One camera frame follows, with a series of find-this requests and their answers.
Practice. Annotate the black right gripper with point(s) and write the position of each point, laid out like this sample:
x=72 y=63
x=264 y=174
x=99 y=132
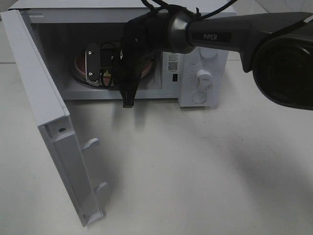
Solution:
x=128 y=67

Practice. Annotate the pink round plate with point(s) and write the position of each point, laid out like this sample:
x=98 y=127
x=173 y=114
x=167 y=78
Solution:
x=106 y=60

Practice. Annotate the round white door button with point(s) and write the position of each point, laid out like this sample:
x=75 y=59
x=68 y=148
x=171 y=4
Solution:
x=199 y=97

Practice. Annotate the white timer knob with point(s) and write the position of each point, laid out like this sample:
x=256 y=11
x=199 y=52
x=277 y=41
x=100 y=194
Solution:
x=204 y=78

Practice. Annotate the white microwave door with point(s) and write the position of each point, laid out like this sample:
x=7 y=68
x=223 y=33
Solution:
x=52 y=116

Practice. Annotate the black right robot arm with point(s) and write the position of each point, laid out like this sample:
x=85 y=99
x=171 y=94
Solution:
x=277 y=48

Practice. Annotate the glass microwave turntable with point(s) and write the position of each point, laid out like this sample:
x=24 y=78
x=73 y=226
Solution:
x=108 y=83

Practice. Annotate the white warning label sticker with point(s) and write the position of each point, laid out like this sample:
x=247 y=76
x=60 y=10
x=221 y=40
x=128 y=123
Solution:
x=173 y=62

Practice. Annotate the upper white power knob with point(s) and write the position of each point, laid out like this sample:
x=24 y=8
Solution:
x=207 y=53

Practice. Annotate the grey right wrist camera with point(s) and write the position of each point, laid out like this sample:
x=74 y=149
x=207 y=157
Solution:
x=92 y=64

